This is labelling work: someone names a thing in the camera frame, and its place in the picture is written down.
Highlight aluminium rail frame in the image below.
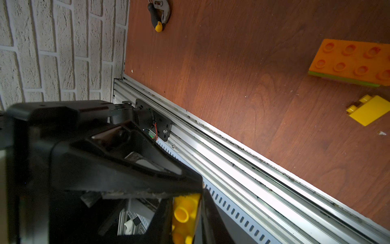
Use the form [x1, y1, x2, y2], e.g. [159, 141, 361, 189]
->
[113, 77, 390, 244]

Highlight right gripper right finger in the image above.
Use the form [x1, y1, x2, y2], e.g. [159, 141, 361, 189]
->
[201, 189, 235, 244]

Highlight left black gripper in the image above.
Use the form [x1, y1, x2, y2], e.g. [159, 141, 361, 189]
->
[4, 100, 203, 244]

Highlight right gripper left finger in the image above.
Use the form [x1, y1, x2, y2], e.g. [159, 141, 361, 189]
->
[143, 198, 173, 244]

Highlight orange handled pliers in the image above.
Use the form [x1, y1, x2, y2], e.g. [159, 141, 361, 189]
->
[148, 0, 171, 24]

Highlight yellow lego brick front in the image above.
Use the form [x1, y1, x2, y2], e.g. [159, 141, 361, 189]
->
[172, 194, 201, 244]

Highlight orange lego brick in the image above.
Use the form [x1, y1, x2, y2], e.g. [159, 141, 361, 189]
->
[309, 39, 390, 86]

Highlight long green lego brick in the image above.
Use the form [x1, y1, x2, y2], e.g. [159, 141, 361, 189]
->
[308, 71, 381, 87]

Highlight small yellow lego brick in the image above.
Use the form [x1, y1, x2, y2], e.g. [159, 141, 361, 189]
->
[346, 95, 390, 126]

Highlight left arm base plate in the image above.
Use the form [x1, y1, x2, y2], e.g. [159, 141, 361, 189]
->
[120, 99, 173, 142]

